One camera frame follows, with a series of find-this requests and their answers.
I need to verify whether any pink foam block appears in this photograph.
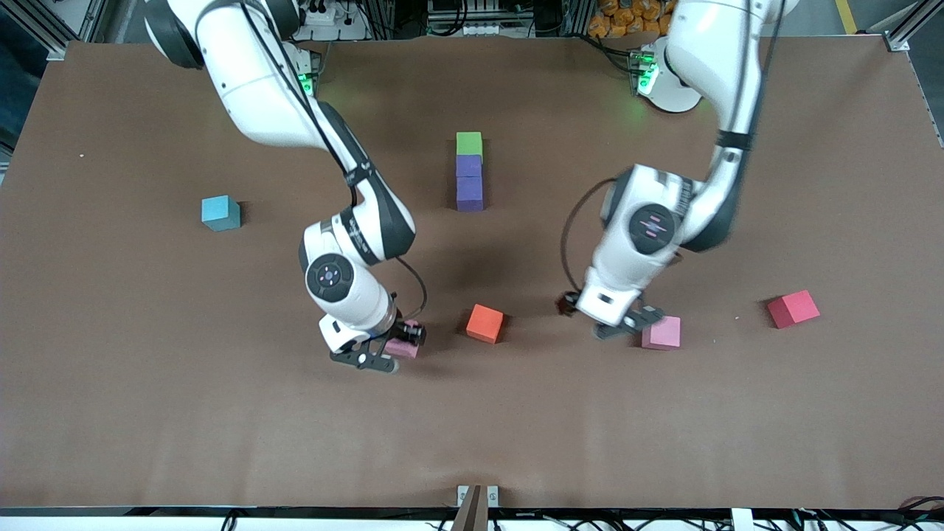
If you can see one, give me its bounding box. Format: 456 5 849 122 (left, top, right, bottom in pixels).
640 316 681 350
383 319 423 361

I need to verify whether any indigo blue foam block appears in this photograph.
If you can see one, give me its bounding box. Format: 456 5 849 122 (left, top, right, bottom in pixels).
456 176 485 213

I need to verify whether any orange foam block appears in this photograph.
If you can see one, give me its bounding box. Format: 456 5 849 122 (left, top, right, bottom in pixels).
465 303 505 345

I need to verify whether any brown table cover sheet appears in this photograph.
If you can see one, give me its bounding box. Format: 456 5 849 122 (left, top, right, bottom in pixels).
0 35 944 511

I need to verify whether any red foam block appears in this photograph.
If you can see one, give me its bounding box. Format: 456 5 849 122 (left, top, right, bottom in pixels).
766 289 821 330

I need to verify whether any brown wooden strip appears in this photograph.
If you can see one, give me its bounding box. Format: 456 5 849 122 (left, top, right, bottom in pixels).
450 485 490 531

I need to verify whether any cyan foam block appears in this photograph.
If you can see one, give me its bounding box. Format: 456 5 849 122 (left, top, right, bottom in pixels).
201 195 242 232

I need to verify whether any white power strip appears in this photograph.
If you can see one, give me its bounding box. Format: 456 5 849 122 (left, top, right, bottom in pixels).
442 21 517 38
294 0 369 41

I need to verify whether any orange fruit pile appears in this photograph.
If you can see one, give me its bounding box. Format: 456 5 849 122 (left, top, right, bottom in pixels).
588 0 676 38

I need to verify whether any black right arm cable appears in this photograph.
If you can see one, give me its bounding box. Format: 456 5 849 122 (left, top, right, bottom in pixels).
237 0 428 327

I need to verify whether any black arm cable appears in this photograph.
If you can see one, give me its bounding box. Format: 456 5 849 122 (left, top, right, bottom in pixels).
559 0 782 296
237 0 428 327

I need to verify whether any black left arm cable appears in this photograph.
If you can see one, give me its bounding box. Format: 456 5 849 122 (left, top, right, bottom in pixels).
559 0 782 296

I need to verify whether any black floor cable bundle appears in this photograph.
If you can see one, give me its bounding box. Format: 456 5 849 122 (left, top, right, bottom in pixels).
789 509 838 531

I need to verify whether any aluminium frame profile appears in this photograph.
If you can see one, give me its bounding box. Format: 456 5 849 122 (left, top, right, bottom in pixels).
881 0 944 52
0 0 111 60

